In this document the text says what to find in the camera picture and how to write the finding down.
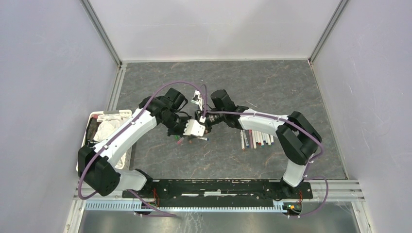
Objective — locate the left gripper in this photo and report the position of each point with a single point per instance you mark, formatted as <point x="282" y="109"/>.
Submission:
<point x="179" y="132"/>

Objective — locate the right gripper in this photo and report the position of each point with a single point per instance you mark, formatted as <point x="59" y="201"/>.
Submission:
<point x="208" y="127"/>

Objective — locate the pink clear marker cap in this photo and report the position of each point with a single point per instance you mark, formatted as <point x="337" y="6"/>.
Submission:
<point x="180" y="141"/>

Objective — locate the blue clear capped pen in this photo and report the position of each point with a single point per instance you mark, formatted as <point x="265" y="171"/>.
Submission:
<point x="246" y="141"/>

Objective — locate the red capped marker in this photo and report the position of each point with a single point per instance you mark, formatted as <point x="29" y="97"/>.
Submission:
<point x="258" y="139"/>

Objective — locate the purple capped marker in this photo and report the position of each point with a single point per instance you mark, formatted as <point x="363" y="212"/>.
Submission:
<point x="271" y="139"/>

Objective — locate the brown capped white marker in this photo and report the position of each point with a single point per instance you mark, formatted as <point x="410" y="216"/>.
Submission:
<point x="242" y="141"/>

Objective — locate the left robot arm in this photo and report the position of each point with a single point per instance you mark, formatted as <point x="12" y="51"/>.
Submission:
<point x="96" y="165"/>

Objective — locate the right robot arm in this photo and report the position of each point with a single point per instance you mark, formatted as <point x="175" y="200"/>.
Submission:
<point x="298" y="138"/>

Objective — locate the white cloth in basket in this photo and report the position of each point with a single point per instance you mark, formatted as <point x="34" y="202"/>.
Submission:
<point x="107" y="125"/>

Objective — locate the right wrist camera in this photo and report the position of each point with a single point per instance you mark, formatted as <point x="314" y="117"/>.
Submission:
<point x="198" y="100"/>

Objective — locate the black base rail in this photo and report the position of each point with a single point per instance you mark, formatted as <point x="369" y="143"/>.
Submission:
<point x="223" y="192"/>

